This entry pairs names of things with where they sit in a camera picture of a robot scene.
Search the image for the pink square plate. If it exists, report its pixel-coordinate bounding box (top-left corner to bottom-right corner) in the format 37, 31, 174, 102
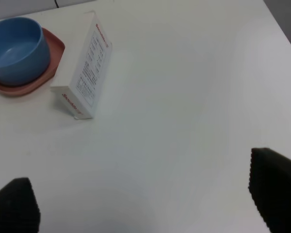
0, 28, 65, 97

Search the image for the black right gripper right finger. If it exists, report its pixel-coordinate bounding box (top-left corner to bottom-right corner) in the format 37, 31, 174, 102
248, 148, 291, 233

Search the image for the white long carton box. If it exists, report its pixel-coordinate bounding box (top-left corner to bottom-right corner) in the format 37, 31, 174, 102
50, 11, 113, 119

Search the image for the blue plastic bowl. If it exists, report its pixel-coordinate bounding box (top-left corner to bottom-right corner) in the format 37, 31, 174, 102
0, 17, 50, 86

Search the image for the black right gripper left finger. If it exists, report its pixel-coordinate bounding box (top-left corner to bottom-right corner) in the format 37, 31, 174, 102
0, 177, 41, 233

